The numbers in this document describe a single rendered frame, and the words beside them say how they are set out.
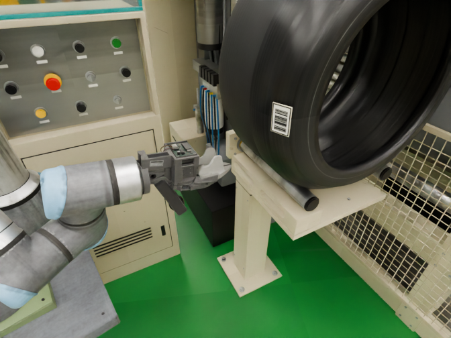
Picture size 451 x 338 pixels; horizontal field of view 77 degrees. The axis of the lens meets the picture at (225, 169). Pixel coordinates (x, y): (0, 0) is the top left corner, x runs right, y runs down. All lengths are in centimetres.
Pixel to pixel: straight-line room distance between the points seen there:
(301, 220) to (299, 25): 47
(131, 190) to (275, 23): 39
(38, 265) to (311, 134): 56
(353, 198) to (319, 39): 58
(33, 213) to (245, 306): 107
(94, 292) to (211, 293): 76
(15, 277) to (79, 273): 47
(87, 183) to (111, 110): 70
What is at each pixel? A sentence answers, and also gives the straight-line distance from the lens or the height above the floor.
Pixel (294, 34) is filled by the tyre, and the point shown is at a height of 131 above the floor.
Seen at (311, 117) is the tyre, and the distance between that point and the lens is 57.
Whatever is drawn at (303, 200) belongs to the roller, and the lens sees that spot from 76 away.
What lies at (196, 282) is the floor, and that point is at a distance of 167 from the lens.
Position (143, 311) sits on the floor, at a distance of 163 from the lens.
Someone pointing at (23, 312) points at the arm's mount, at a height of 63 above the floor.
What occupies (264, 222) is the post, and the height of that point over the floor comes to 42.
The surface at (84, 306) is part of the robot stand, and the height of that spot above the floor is 60.
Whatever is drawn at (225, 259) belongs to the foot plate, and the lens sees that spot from 172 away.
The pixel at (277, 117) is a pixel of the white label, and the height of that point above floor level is 117.
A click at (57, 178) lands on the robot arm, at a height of 111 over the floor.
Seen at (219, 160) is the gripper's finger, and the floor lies 105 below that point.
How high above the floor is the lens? 141
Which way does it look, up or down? 36 degrees down
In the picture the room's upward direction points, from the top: straight up
